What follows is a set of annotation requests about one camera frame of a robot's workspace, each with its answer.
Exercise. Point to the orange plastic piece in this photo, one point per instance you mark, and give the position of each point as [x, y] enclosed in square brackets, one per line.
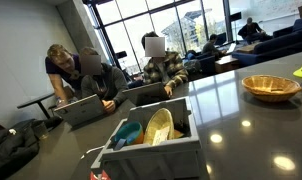
[178, 134]

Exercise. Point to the yellow plate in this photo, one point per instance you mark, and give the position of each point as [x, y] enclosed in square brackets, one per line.
[159, 120]

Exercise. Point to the person in plaid shirt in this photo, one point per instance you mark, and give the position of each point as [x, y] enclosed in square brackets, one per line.
[171, 66]

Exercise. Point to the person in grey hoodie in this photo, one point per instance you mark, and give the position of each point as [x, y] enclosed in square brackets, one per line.
[114, 83]

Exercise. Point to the white paper tag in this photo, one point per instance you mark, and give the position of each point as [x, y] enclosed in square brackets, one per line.
[160, 136]

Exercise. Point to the grey backpack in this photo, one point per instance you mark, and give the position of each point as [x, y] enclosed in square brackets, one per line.
[192, 66]

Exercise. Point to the teal plastic bowl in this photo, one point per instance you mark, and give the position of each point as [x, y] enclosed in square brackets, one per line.
[127, 131]

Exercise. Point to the blue armchair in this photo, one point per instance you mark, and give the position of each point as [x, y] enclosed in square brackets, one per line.
[207, 63]

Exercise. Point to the grey plastic storage bin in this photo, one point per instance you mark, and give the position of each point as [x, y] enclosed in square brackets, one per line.
[151, 160]

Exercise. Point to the seated person in dark jacket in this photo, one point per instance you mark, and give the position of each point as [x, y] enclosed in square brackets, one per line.
[209, 46]

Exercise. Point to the grey laptop with logo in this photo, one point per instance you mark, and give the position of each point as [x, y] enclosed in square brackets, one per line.
[81, 110]

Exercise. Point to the wooden coffee table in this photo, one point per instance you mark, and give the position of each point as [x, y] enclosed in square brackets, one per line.
[226, 63]

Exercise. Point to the open white laptop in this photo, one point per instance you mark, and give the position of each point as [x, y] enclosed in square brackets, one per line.
[231, 47]

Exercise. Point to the person in purple shirt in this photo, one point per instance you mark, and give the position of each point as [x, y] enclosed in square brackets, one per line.
[57, 66]

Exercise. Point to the red and white packet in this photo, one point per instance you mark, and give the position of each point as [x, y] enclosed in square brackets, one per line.
[99, 176]

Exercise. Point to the low wooden table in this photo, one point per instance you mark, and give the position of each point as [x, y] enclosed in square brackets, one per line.
[247, 48]

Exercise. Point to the distant seated person in black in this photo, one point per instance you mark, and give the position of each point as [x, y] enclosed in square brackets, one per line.
[250, 29]

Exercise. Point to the clear drinking glass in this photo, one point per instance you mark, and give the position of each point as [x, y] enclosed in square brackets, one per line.
[41, 130]

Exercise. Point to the small black side table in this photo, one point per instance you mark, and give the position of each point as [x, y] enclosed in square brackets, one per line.
[32, 101]

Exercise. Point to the round wicker basket bowl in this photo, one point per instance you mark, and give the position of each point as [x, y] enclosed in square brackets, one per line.
[271, 88]

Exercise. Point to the blue sofa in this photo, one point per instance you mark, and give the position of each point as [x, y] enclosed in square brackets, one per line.
[277, 43]

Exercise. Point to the black jacket bag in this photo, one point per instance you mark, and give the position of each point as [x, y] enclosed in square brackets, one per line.
[11, 150]

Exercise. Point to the large glass window wall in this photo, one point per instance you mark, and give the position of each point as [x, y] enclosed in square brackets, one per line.
[151, 26]

